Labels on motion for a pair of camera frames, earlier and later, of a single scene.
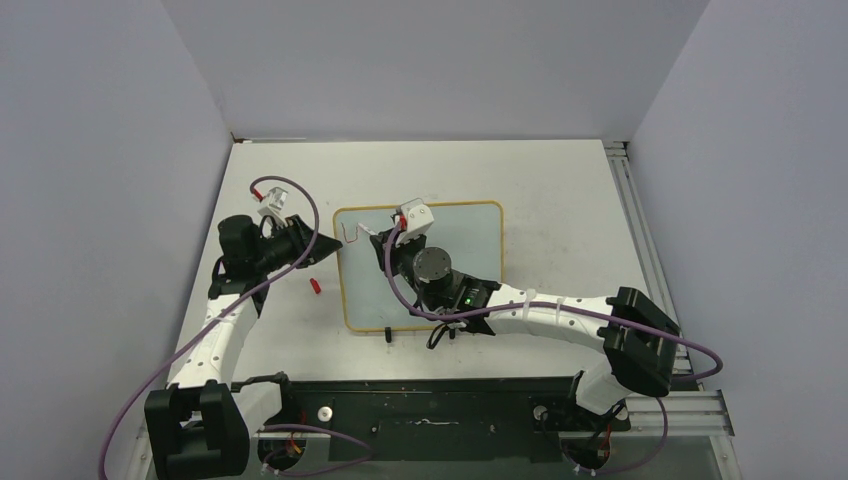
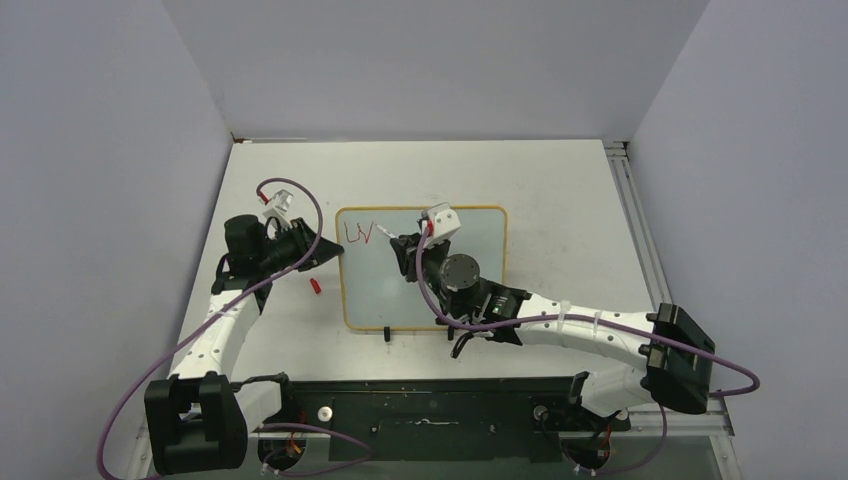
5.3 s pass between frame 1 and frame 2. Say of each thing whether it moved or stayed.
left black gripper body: stayed
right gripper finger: moved
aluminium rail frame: stayed
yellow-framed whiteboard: stayed
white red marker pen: moved
